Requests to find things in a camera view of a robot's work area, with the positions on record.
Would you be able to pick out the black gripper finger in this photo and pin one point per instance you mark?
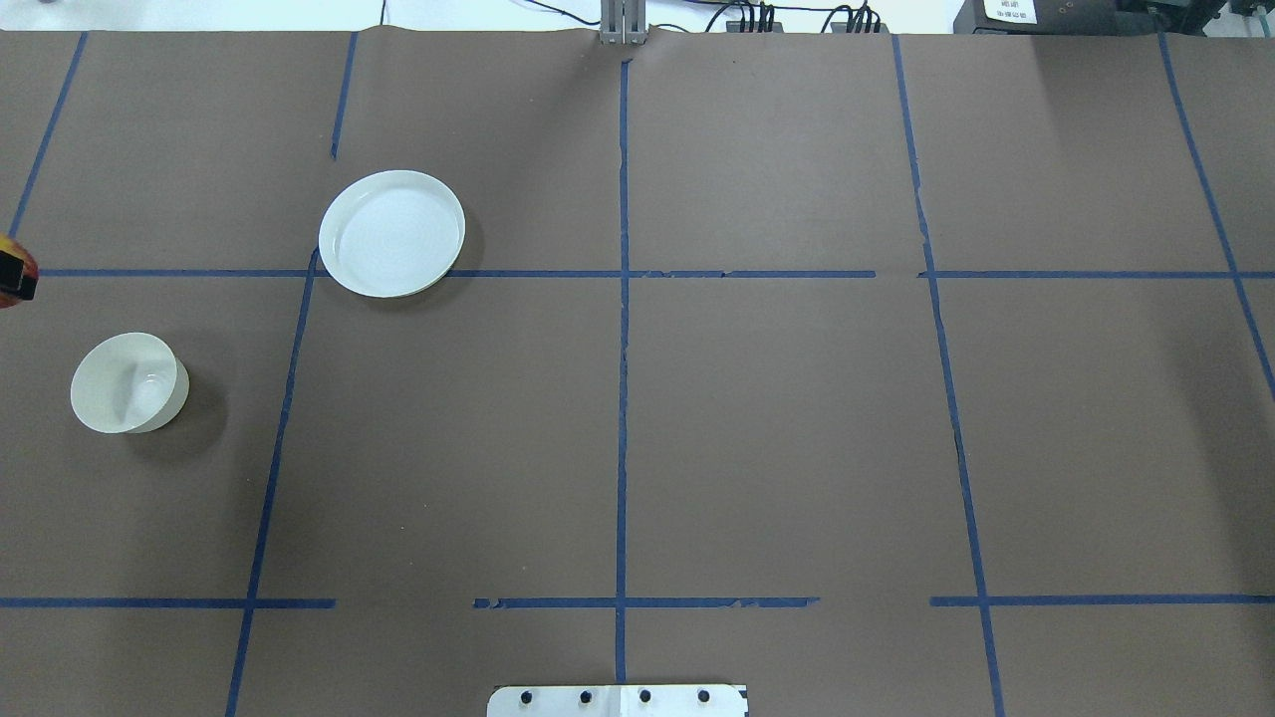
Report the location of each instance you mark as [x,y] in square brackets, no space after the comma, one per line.
[19,277]

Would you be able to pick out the red yellow apple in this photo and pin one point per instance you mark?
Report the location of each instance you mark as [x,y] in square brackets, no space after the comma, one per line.
[8,242]

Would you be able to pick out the white bowl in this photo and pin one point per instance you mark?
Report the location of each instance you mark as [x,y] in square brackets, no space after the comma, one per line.
[132,383]

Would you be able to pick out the white round plate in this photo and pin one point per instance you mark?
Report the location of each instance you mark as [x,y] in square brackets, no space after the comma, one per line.
[392,234]

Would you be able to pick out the black box with label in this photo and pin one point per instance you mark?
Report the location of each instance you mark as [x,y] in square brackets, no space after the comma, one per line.
[1051,18]

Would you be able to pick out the aluminium frame post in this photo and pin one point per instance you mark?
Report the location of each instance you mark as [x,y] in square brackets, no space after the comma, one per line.
[623,22]

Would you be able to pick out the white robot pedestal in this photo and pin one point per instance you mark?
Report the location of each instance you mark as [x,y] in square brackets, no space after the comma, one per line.
[620,700]

